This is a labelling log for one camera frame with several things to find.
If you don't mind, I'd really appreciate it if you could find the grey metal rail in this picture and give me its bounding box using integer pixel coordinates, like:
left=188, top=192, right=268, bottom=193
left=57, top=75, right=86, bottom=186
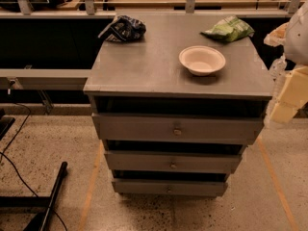
left=0, top=68, right=91, bottom=90

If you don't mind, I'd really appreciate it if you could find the grey drawer cabinet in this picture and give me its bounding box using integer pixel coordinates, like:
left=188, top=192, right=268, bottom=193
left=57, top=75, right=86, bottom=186
left=84, top=14, right=273, bottom=184

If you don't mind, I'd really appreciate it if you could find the top grey drawer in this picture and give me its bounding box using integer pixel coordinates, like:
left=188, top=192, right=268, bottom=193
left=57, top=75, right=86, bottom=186
left=92, top=114, right=263, bottom=144

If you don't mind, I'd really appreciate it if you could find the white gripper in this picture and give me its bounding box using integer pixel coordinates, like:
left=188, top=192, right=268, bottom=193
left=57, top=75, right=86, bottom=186
left=264, top=1, right=308, bottom=123

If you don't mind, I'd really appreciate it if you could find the green chip bag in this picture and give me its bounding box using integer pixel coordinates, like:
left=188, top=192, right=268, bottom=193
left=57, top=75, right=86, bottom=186
left=201, top=15, right=255, bottom=42

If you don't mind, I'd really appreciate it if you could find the white paper bowl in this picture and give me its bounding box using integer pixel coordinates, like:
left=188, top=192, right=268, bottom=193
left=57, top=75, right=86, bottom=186
left=179, top=45, right=226, bottom=76

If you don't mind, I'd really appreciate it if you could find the blue chip bag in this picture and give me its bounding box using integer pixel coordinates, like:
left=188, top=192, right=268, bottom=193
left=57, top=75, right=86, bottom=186
left=97, top=15, right=146, bottom=42

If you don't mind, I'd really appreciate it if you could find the bottom grey drawer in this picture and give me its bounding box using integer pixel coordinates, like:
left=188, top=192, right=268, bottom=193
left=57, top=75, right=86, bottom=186
left=113, top=179, right=227, bottom=197

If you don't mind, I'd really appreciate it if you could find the black floor cable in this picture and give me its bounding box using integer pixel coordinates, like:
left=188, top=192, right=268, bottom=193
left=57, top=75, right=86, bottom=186
left=0, top=102, right=68, bottom=231

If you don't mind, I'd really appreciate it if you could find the grey drawer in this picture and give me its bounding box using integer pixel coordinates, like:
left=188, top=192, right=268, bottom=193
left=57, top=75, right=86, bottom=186
left=113, top=179, right=227, bottom=197
left=92, top=114, right=263, bottom=144
left=105, top=151, right=242, bottom=173

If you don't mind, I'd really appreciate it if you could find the clear sanitizer bottle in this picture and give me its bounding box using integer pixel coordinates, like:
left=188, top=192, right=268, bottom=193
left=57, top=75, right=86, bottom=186
left=269, top=55, right=287, bottom=80

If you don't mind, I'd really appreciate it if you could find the middle grey drawer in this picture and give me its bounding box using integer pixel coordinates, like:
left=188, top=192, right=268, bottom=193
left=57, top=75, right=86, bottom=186
left=105, top=151, right=242, bottom=173

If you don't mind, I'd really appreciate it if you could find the black stand leg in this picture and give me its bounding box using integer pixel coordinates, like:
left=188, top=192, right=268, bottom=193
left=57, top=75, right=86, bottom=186
left=0, top=162, right=67, bottom=231

